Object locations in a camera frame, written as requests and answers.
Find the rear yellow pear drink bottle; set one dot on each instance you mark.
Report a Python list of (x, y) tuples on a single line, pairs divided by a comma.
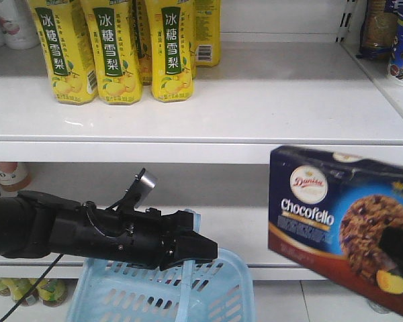
[(207, 32)]

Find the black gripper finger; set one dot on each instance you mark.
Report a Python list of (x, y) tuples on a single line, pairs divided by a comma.
[(391, 243)]

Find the peach drink bottle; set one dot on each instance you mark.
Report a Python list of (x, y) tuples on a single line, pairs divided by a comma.
[(14, 176)]

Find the Chocofello cookie box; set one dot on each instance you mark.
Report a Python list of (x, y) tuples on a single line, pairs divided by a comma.
[(327, 212)]

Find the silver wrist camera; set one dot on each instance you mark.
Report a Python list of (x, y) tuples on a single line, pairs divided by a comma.
[(141, 187)]

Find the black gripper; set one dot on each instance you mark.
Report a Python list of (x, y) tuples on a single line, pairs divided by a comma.
[(146, 240)]

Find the light blue plastic basket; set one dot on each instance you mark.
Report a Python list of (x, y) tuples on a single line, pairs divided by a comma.
[(114, 291)]

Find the white supermarket shelving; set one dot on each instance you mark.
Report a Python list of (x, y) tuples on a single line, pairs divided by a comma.
[(288, 75)]

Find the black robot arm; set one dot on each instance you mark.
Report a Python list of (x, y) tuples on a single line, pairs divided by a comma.
[(35, 224)]

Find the yellow pear drink bottle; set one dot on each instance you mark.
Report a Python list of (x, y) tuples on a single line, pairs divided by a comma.
[(116, 60), (171, 37), (67, 51), (207, 32)]

